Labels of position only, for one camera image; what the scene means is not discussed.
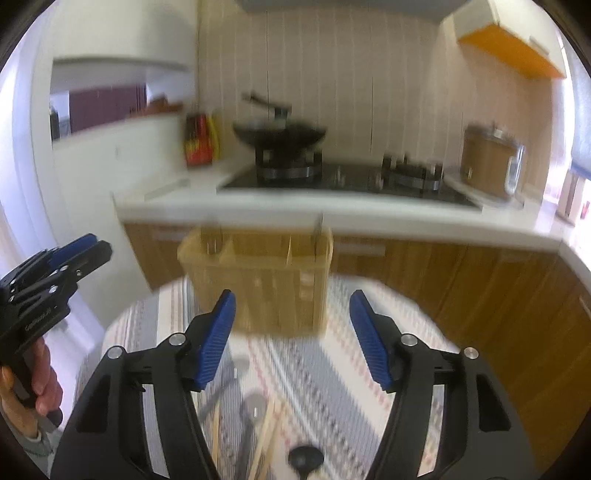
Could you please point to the black wok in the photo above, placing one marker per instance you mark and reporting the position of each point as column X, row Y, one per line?
column 279, row 131

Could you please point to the person's left forearm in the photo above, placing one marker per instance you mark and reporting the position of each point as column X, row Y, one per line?
column 23, row 443

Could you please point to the person's left hand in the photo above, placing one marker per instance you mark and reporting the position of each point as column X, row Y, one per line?
column 46, row 383

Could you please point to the window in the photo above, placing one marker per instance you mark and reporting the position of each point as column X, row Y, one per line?
column 579, row 138

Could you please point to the beige slatted utensil basket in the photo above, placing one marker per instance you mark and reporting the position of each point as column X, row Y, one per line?
column 263, row 286

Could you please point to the metal spoon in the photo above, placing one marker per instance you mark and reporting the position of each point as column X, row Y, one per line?
column 253, row 408

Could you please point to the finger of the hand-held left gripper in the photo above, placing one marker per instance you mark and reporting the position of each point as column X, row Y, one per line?
column 76, row 247
column 92, row 258

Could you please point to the black glass gas hob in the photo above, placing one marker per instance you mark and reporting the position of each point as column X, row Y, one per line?
column 351, row 177

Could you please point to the striped woven tablecloth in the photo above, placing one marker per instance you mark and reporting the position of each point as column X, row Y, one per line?
column 318, row 378

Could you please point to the red seasoning bottle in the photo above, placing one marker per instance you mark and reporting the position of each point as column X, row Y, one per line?
column 196, row 141

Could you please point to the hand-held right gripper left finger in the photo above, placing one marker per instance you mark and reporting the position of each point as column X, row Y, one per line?
column 217, row 341

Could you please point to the black ladle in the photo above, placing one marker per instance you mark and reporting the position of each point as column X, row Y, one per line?
column 304, row 459

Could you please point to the orange and white wall cabinet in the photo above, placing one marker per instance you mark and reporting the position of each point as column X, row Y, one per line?
column 512, row 37

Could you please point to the wooden chopstick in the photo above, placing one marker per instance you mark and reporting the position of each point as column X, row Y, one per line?
column 215, row 434
column 268, row 438

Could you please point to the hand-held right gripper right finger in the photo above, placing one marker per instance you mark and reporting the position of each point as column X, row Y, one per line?
column 369, row 341

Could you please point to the yellow seasoning bottle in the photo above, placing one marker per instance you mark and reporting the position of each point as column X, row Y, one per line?
column 214, row 136

